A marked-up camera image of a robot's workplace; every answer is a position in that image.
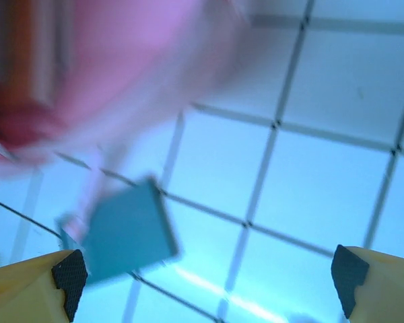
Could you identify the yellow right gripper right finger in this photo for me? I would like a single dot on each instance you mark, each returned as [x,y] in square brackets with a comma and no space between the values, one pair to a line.
[384,289]

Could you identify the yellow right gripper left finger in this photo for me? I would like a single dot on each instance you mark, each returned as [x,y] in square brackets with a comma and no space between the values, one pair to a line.
[23,289]

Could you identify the teal notebook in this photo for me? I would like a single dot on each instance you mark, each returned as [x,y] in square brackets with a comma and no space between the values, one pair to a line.
[131,232]

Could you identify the pink backpack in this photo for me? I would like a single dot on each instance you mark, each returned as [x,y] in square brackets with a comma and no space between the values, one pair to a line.
[138,60]

